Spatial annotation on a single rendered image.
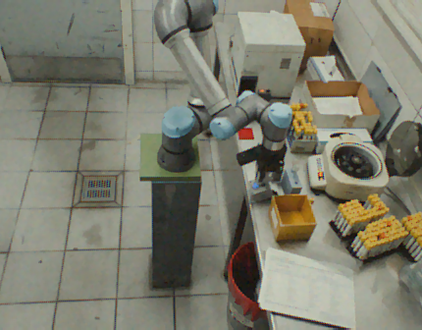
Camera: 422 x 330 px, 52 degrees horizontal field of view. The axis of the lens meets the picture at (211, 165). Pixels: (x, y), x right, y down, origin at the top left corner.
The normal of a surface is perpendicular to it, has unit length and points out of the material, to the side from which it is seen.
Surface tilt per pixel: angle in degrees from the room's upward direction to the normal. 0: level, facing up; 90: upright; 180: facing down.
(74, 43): 90
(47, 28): 90
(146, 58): 90
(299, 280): 1
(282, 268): 1
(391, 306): 0
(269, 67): 90
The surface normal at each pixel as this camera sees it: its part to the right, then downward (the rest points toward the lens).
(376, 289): 0.10, -0.68
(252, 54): 0.10, 0.73
